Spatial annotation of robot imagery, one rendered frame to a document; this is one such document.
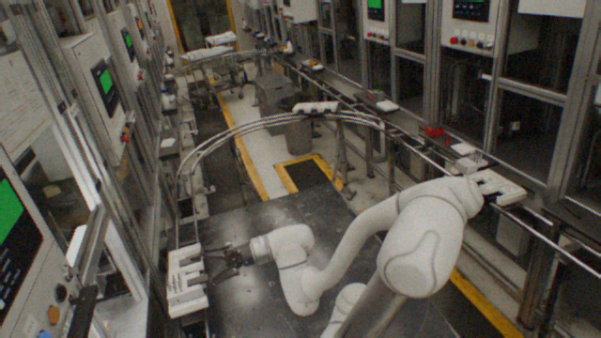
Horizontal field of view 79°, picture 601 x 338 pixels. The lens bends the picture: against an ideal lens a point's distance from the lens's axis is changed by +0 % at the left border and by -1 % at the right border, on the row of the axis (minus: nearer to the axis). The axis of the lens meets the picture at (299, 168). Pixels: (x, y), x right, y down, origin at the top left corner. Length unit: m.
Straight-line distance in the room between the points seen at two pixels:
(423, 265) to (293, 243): 0.60
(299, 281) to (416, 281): 0.55
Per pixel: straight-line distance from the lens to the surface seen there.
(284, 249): 1.23
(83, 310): 0.94
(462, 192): 0.87
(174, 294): 1.53
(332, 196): 2.27
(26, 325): 0.81
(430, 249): 0.74
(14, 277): 0.76
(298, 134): 4.19
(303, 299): 1.24
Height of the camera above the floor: 1.94
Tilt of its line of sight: 29 degrees down
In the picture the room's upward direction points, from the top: 9 degrees counter-clockwise
